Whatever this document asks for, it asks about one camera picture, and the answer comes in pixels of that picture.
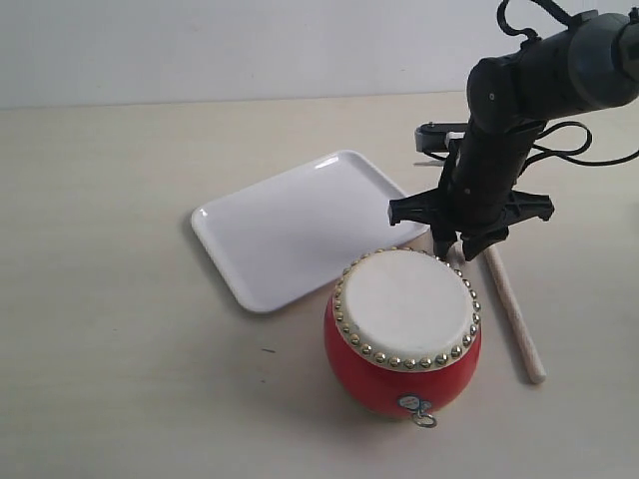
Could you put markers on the black gripper one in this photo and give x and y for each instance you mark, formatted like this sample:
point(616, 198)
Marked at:
point(475, 195)

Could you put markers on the wooden drumstick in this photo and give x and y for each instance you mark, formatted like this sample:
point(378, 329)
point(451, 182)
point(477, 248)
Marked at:
point(529, 353)
point(452, 257)

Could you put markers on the small red drum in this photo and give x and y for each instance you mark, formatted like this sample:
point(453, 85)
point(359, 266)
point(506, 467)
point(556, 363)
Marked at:
point(402, 333)

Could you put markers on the white rectangular plastic tray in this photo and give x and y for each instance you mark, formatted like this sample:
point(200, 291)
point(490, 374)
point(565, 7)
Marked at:
point(282, 238)

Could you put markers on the wrist camera on gripper one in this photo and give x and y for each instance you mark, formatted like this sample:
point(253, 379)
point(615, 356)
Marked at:
point(431, 138)

